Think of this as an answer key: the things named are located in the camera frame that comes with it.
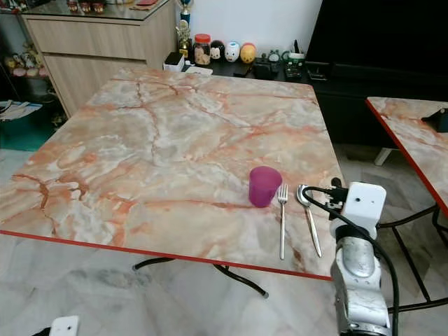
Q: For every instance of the yellow round figurine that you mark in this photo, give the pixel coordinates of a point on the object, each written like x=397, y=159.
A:
x=248, y=53

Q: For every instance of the dark green mug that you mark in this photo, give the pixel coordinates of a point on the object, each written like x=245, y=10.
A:
x=294, y=65

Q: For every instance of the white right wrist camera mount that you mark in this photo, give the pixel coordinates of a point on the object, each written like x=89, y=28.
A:
x=364, y=206

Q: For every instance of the silver metal spoon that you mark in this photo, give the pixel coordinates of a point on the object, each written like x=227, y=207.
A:
x=311, y=224

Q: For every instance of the light wooden drawer cabinet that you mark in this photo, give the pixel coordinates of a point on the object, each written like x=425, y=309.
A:
x=98, y=49

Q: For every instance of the white round figurine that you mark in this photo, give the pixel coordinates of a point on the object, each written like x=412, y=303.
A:
x=232, y=52

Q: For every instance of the black television stand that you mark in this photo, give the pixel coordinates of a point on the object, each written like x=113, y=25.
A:
x=343, y=112

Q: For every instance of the small black box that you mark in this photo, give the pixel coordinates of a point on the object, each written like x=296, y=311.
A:
x=437, y=120

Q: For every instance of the glass display shelf with toys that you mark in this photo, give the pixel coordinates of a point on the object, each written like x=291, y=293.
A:
x=24, y=66

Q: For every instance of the small white black holder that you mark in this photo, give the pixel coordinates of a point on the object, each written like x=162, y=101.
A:
x=173, y=61

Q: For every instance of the silver metal fork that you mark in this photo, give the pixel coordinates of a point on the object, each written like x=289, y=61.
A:
x=282, y=224

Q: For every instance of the black metal table legs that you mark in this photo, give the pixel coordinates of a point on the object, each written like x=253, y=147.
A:
x=234, y=276
x=407, y=259

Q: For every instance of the purple plastic cup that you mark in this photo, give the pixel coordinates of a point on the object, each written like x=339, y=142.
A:
x=264, y=187

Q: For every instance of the teal storage bin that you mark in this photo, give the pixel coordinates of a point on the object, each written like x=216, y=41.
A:
x=24, y=133

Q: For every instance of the black round figurine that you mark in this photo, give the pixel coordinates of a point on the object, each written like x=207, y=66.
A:
x=217, y=51

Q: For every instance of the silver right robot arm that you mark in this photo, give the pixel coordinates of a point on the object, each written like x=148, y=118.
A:
x=358, y=280

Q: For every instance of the gold trophy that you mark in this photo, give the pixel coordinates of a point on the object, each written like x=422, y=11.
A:
x=185, y=31

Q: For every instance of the black television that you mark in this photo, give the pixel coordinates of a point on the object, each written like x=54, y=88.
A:
x=378, y=31

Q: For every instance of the red-lidded snack jar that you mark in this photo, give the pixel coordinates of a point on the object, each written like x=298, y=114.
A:
x=202, y=50

